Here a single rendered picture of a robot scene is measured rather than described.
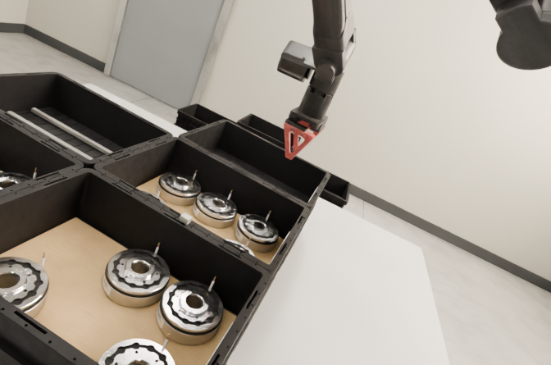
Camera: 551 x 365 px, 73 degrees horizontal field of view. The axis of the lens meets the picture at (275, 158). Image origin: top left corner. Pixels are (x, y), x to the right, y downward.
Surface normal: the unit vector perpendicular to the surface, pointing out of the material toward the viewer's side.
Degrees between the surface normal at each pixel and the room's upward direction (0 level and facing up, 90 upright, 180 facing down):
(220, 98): 90
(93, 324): 0
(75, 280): 0
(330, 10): 133
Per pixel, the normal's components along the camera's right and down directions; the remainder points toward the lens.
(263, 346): 0.38, -0.85
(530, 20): -0.44, 0.80
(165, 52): -0.24, 0.28
